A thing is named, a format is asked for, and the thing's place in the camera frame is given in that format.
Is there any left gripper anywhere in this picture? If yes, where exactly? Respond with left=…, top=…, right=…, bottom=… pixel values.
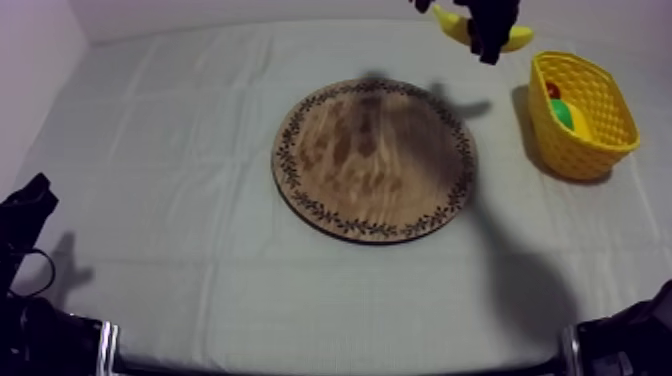
left=0, top=172, right=60, bottom=295

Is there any yellow toy banana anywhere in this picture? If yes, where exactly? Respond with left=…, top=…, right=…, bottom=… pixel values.
left=431, top=4, right=536, bottom=54

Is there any green toy pear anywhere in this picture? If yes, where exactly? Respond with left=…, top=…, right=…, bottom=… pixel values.
left=548, top=98, right=592, bottom=141

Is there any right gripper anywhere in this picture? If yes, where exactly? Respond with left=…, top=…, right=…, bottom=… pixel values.
left=409, top=0, right=522, bottom=67

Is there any round wooden board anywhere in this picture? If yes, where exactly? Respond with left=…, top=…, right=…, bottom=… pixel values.
left=270, top=76, right=478, bottom=246

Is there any yellow plastic basket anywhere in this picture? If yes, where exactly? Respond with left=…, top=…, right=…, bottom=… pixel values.
left=527, top=50, right=642, bottom=182

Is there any silver metal bar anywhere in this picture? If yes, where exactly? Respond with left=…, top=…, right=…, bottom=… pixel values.
left=97, top=319, right=121, bottom=376

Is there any black cable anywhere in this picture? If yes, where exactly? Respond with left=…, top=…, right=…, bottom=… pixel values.
left=7, top=247, right=57, bottom=299

